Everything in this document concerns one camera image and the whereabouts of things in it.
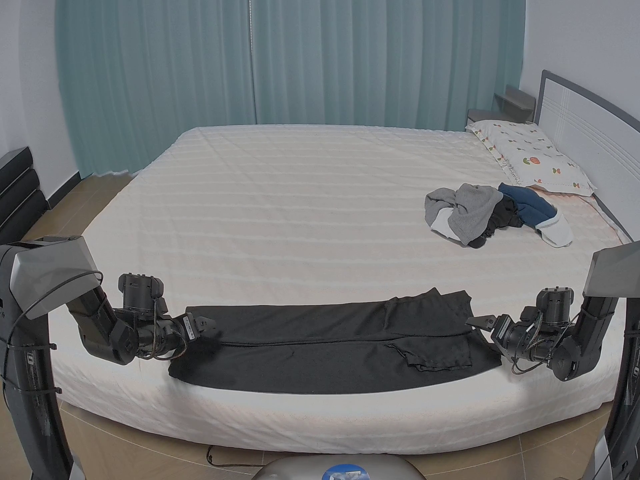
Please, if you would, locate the pile of clothes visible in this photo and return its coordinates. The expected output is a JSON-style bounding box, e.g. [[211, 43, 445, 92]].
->
[[425, 183, 574, 249]]

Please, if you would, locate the black cable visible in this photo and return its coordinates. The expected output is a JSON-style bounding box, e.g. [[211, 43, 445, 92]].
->
[[205, 445, 263, 469]]

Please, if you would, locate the black chest of drawers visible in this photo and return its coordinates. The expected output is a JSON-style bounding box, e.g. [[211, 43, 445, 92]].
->
[[0, 146, 48, 234]]

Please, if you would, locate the white printed pillow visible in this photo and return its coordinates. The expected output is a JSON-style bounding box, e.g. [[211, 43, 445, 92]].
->
[[465, 119, 597, 198]]

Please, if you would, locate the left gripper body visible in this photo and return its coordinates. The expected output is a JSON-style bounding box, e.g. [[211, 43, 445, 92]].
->
[[137, 313, 202, 360]]

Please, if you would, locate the grey bedside table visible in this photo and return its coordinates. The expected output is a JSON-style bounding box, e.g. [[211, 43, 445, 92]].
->
[[467, 85, 537, 126]]

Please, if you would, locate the black shirt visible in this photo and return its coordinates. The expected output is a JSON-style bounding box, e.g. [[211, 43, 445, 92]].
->
[[168, 289, 503, 395]]

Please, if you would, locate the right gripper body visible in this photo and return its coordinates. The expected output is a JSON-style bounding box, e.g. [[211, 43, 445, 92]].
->
[[492, 314, 551, 366]]

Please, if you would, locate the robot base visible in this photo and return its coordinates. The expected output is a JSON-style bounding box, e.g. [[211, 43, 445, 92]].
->
[[250, 455, 426, 480]]

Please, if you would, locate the bed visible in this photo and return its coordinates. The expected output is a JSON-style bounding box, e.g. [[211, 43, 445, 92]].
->
[[47, 69, 640, 456]]

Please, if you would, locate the blue-green curtain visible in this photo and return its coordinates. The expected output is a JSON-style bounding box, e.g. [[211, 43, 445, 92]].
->
[[56, 0, 257, 178], [250, 0, 527, 131]]

